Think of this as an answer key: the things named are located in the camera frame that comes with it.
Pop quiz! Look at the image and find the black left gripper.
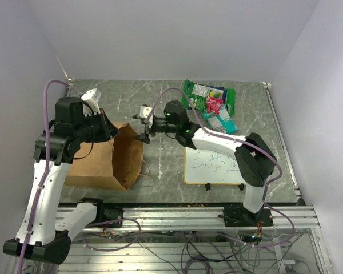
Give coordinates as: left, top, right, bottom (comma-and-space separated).
74, 107, 121, 143

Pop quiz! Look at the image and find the brown paper bag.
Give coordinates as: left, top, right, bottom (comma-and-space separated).
65, 122, 146, 191

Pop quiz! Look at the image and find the green Chiuba chips bag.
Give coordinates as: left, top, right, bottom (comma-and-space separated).
181, 80, 236, 115

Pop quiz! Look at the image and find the yellow green snack packet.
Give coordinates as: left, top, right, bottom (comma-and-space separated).
186, 83, 215, 112

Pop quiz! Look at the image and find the red snack packet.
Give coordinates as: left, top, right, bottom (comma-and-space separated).
206, 96, 224, 115

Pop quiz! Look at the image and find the green POES snack packet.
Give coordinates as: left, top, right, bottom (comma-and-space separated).
202, 106, 238, 134

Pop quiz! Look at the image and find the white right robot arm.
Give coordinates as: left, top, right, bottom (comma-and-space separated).
133, 100, 277, 226

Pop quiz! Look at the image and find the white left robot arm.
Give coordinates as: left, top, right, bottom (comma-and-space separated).
3, 95, 119, 265

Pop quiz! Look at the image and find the white dry-erase board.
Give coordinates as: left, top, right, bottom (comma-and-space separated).
184, 148, 246, 186

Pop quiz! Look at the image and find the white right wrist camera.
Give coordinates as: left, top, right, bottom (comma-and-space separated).
139, 106, 154, 129

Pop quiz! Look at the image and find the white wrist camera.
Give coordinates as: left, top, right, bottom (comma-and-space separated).
81, 88, 102, 116
139, 106, 154, 129

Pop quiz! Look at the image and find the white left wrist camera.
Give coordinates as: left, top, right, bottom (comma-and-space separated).
81, 88, 102, 116

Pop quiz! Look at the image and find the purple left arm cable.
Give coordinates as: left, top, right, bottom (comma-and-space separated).
17, 79, 83, 273

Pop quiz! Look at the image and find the aluminium mounting rail frame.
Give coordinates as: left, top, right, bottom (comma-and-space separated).
5, 204, 335, 274

